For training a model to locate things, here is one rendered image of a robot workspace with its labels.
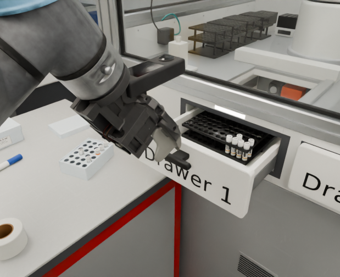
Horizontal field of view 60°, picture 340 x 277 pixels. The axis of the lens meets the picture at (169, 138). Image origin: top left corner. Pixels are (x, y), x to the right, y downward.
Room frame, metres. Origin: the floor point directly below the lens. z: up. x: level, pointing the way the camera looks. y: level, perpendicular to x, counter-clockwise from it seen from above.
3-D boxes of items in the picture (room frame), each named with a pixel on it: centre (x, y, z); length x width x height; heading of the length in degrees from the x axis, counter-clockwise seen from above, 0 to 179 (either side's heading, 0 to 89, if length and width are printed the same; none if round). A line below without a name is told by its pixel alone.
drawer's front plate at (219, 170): (0.49, -0.04, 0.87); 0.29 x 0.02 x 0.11; 48
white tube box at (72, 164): (0.65, 0.22, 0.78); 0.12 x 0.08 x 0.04; 156
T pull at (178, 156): (0.47, -0.02, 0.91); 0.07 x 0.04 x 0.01; 48
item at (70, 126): (0.85, 0.32, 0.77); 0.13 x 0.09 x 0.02; 134
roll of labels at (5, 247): (0.38, 0.32, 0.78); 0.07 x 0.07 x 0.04
